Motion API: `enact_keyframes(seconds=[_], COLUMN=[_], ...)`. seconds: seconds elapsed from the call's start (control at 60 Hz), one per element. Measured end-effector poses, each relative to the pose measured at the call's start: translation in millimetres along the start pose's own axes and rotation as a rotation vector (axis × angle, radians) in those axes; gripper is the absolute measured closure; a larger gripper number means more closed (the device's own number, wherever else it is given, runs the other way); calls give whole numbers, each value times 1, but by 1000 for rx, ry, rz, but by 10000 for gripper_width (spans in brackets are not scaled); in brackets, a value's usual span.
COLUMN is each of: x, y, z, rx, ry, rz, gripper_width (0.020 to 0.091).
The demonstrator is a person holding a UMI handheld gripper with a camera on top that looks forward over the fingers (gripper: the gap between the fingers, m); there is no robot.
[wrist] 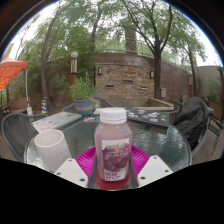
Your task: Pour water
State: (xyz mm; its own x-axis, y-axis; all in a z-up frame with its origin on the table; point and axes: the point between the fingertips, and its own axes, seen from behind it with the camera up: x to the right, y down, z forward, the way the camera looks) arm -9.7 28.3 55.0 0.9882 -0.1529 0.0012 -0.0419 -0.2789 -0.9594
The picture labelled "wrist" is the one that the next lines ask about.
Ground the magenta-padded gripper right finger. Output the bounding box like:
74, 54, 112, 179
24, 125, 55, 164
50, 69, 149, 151
127, 144, 175, 190

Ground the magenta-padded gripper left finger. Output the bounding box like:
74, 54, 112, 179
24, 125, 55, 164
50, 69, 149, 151
53, 145, 99, 190

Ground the pink juice bottle white cap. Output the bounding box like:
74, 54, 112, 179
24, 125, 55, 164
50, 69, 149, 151
93, 106, 134, 183

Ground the white ceramic cup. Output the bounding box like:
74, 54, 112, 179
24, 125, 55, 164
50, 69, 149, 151
33, 128, 73, 174

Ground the flat round red coaster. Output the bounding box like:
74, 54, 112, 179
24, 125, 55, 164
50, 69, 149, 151
95, 171, 131, 191

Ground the grey laptop with stickers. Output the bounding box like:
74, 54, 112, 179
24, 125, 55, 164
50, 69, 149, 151
30, 111, 84, 135

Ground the black laptop with stickers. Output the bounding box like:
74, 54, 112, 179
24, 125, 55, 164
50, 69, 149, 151
125, 106, 171, 129

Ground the blue yellow striped bollard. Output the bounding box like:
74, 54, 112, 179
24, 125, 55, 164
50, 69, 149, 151
40, 96, 49, 115

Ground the dark metal patio chair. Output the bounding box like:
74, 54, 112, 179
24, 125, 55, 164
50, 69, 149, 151
207, 112, 224, 156

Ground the grey utility box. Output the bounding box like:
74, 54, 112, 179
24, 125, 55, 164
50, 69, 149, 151
159, 87, 168, 99

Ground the potted plant in teal pot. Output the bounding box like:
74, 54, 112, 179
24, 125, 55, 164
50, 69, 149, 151
67, 73, 97, 117

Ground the closed maroon patio umbrella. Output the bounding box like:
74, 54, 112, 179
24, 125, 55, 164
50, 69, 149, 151
218, 66, 224, 112

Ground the orange patio umbrella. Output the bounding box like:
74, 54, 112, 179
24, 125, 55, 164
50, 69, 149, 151
0, 59, 30, 91

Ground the wooden lamp post white globe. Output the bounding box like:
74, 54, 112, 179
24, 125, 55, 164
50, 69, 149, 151
69, 50, 80, 86

